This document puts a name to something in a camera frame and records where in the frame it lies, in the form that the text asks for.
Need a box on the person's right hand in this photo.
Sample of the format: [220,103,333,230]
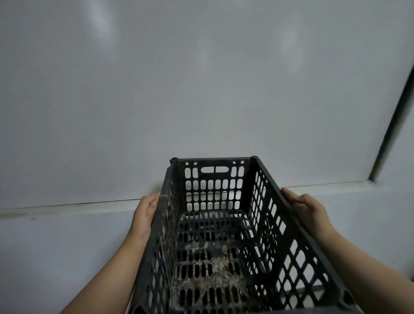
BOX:
[280,187,337,242]

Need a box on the person's left hand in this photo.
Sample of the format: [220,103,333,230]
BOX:
[126,193,161,245]

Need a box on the black plastic crate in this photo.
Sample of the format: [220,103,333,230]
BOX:
[128,156,364,314]

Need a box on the person's left forearm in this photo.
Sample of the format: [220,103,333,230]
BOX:
[60,232,151,314]

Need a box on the person's right forearm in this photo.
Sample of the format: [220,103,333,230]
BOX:
[320,226,414,314]

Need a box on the black vertical pipe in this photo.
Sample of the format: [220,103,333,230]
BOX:
[368,64,414,182]

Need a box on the large white wall panel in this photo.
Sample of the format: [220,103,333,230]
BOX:
[0,0,414,210]

